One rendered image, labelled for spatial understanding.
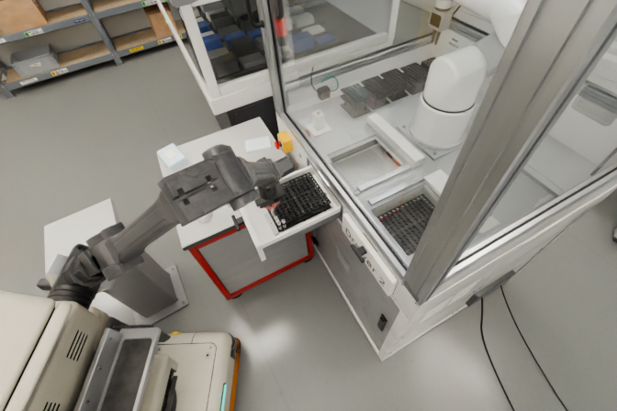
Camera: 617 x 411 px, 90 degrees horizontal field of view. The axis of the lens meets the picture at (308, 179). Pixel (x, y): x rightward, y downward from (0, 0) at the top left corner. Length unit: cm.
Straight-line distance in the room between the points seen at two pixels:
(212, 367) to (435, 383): 108
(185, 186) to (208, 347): 128
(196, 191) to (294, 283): 155
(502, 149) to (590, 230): 225
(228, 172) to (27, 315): 42
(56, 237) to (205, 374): 87
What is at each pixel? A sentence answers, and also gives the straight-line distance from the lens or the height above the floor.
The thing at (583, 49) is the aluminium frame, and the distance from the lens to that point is 41.
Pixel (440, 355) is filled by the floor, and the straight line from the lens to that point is 196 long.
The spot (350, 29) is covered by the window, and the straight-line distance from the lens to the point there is 74.
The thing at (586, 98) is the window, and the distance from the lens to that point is 57.
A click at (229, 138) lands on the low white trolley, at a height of 76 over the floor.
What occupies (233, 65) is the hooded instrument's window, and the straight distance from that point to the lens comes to 173.
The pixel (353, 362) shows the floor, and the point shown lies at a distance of 188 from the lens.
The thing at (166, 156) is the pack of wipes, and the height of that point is 80.
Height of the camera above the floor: 185
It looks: 50 degrees down
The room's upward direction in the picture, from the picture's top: 5 degrees counter-clockwise
